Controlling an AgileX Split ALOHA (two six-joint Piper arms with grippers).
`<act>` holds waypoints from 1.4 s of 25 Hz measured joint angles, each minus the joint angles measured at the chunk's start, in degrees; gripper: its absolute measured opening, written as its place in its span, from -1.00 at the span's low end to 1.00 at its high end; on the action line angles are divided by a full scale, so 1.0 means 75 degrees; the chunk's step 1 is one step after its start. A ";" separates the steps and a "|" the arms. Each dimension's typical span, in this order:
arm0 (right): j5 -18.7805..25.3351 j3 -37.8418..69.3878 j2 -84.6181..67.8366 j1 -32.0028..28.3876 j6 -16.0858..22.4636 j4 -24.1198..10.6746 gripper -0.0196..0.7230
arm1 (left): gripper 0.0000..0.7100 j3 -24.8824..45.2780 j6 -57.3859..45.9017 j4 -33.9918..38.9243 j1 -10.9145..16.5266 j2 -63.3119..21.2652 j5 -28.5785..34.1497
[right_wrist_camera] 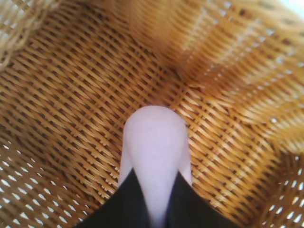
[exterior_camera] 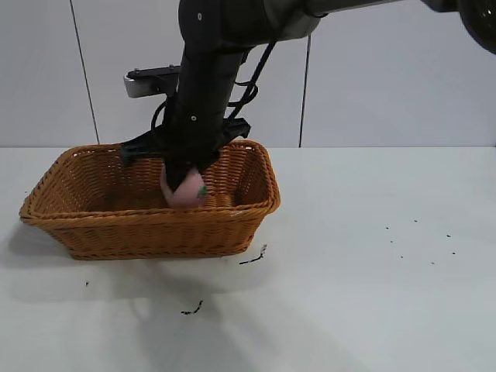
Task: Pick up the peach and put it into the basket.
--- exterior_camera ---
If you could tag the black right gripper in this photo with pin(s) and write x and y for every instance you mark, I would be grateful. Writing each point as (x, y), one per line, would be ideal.
(201, 100)

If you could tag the pink toy peach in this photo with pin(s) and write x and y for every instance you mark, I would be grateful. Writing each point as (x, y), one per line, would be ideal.
(188, 193)

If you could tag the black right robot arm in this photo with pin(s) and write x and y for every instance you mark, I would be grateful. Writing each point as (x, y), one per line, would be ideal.
(217, 23)

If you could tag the brown woven wicker basket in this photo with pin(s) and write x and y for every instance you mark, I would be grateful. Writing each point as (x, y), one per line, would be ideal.
(155, 232)

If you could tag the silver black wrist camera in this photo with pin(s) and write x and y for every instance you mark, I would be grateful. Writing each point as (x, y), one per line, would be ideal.
(140, 87)

